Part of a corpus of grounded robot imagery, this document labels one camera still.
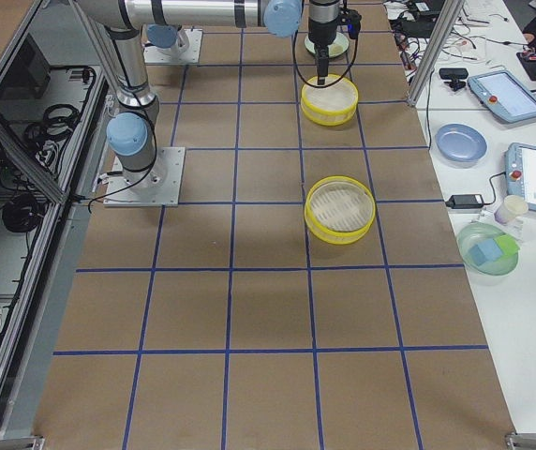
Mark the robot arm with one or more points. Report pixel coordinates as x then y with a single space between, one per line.
131 133
125 19

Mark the blue sponge block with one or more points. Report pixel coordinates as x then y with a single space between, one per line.
485 251

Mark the yellow steamer basket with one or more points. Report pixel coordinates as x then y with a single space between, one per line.
332 105
339 210

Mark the far teach pendant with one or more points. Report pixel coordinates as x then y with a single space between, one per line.
504 96

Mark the green sponge block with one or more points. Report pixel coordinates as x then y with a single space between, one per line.
507 245

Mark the green glass bowl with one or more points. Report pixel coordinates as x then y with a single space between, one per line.
476 232

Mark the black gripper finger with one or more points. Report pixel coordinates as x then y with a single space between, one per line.
322 63

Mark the paper cup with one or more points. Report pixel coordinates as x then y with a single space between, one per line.
510 208

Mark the blue plate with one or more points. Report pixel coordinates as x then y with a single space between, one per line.
460 145

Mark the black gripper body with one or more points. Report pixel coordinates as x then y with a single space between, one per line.
322 28

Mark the black webcam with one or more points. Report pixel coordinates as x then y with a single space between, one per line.
454 77

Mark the aluminium frame post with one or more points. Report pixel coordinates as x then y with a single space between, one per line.
442 29

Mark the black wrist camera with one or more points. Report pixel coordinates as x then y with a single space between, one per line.
351 18

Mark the black power adapter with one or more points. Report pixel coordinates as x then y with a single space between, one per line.
465 201

